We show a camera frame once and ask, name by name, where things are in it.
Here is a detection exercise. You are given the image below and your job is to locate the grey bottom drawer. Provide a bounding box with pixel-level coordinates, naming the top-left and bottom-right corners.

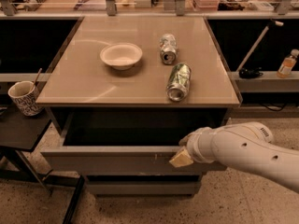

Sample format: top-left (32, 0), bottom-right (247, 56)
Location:
top-left (86, 175), bottom-right (202, 196)

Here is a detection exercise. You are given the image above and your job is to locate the grey top drawer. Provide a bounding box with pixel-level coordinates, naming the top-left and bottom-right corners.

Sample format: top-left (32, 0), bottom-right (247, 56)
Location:
top-left (42, 110), bottom-right (225, 175)

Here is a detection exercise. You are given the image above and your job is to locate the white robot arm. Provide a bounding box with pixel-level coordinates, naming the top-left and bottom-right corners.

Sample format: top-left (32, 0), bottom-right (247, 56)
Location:
top-left (170, 122), bottom-right (299, 192)

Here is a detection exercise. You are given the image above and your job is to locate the white paper bowl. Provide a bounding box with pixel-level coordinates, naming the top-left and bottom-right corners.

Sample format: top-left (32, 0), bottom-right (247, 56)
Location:
top-left (100, 43), bottom-right (143, 70)

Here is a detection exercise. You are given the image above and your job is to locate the grey drawer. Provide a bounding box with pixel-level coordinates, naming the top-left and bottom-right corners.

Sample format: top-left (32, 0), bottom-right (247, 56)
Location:
top-left (42, 110), bottom-right (225, 175)
top-left (86, 175), bottom-right (202, 196)

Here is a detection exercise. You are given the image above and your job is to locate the crushed silver soda can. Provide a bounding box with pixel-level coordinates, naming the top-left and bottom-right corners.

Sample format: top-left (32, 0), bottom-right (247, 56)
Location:
top-left (160, 34), bottom-right (178, 64)

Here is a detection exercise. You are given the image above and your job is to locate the orange liquid bottle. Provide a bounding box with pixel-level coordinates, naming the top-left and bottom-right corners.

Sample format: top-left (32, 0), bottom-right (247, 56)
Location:
top-left (277, 49), bottom-right (299, 78)

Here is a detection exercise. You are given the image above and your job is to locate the crushed green soda can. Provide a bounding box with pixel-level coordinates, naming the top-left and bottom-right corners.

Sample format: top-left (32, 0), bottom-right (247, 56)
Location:
top-left (166, 63), bottom-right (192, 102)

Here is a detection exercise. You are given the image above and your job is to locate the brown stirring stick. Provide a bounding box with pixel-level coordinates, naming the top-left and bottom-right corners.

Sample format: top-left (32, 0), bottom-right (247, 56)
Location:
top-left (31, 68), bottom-right (43, 91)

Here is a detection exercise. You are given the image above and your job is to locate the patterned white mug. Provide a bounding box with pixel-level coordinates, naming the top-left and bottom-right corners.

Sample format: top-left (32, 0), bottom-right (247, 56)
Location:
top-left (7, 81), bottom-right (43, 117)

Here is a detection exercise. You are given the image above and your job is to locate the grey drawer cabinet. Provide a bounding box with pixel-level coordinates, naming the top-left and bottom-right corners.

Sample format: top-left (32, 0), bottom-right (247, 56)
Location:
top-left (36, 15), bottom-right (244, 198)

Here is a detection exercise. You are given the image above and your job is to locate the dark side table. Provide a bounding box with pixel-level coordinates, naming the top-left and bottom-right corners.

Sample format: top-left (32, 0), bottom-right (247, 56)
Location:
top-left (0, 105), bottom-right (84, 224)

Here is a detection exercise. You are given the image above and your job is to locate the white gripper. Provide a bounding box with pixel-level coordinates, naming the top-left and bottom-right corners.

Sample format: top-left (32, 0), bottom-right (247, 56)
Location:
top-left (169, 127), bottom-right (217, 168)

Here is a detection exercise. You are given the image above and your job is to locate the white rod with black tip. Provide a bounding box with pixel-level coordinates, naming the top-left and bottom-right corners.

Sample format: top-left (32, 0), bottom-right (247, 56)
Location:
top-left (236, 20), bottom-right (284, 72)

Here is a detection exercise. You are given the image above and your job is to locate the black cable bundle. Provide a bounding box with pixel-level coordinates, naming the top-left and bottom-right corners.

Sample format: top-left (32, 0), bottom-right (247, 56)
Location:
top-left (238, 66), bottom-right (265, 79)

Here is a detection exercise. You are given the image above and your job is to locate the black coiled spring holder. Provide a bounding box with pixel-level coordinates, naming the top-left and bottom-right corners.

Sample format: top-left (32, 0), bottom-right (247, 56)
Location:
top-left (24, 0), bottom-right (47, 11)

